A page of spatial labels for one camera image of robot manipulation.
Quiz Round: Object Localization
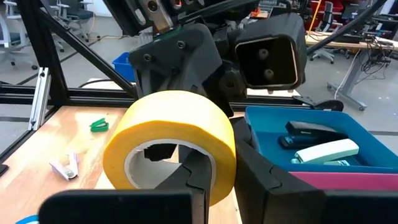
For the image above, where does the black stapler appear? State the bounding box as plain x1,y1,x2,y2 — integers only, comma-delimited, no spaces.
277,120,349,150

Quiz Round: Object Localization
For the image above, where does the blue tape roll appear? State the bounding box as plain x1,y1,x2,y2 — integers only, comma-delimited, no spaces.
15,214,40,224

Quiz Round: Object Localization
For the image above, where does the green staple remover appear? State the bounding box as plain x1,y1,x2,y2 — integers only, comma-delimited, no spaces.
89,118,110,133

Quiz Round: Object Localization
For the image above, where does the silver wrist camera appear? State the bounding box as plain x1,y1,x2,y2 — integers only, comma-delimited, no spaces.
139,0,175,32

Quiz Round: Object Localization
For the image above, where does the wooden desk with grey legs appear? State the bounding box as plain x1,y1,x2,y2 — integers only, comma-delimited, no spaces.
305,30,398,112

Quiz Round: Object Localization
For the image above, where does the blue floor bin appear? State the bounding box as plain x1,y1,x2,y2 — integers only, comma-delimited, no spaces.
112,51,137,83

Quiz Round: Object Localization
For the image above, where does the yellow tape roll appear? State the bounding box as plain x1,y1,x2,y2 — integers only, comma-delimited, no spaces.
102,90,237,207

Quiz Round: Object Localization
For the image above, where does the white staple remover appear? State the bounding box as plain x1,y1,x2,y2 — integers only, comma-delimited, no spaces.
49,151,80,182

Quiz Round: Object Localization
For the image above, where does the dark office chair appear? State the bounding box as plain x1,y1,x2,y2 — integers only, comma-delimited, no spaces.
55,0,101,43

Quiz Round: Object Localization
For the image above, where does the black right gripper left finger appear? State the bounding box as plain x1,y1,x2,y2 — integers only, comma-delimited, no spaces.
39,145,213,224

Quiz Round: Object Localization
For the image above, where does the grey office chair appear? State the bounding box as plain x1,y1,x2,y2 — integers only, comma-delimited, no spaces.
309,0,343,65

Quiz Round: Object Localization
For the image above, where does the pink plastic bin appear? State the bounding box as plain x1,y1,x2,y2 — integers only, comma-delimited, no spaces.
289,171,398,192

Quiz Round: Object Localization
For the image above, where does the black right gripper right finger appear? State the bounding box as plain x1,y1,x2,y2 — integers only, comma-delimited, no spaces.
231,116,398,224

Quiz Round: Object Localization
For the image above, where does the blue plastic bin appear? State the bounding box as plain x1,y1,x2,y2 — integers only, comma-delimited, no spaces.
244,105,398,174

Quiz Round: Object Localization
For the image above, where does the white office chair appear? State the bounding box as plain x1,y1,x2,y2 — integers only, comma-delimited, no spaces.
0,0,39,71

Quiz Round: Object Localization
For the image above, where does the black aluminium table frame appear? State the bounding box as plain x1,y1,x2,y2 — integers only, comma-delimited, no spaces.
0,0,388,162

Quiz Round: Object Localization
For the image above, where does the silver frame bracket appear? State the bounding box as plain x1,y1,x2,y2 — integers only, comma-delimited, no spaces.
27,67,52,131

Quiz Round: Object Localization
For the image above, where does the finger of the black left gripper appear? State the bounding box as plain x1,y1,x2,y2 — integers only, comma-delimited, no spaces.
144,143,177,162

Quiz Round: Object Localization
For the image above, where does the mint green stapler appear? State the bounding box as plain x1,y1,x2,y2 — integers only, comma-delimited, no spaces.
290,138,361,166

